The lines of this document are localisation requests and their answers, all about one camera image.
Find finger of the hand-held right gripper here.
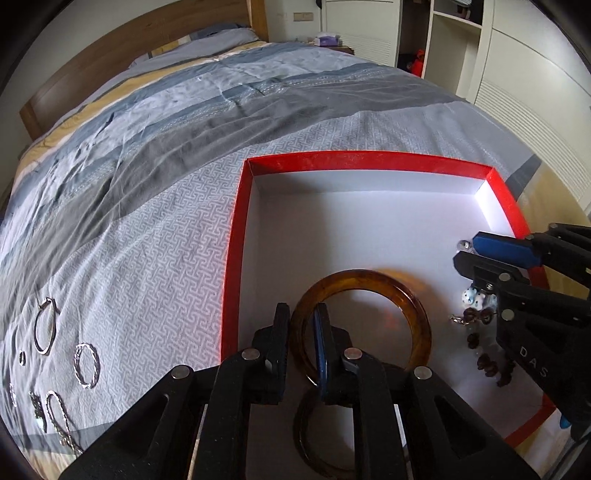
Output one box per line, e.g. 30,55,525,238
471,224,591,278
452,250,591,324

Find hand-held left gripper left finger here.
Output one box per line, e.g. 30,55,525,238
60,302,291,480

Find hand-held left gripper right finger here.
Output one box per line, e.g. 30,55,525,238
311,302,532,480

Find dark bead bracelet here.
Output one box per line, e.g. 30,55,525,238
450,286,518,388

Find amber bangle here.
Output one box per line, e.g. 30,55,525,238
290,271,433,388

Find dark brown bangle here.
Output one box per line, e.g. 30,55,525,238
293,388,334,474

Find red jewelry box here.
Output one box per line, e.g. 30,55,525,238
221,150,557,480

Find twisted silver bracelet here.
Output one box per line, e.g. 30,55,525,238
74,343,100,388

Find silver chain bracelet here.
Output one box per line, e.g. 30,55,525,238
45,390,86,457

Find plain silver bangle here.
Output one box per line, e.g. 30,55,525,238
33,298,58,355

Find small dark silver trinket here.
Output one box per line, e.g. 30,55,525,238
28,391,47,432

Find white wardrobe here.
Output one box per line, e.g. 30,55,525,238
323,0,591,208

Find grey patterned quilt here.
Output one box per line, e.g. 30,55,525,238
0,28,546,462

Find grey pillow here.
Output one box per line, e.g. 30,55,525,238
129,28,259,68

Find wooden bed headboard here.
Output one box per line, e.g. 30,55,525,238
18,0,269,139

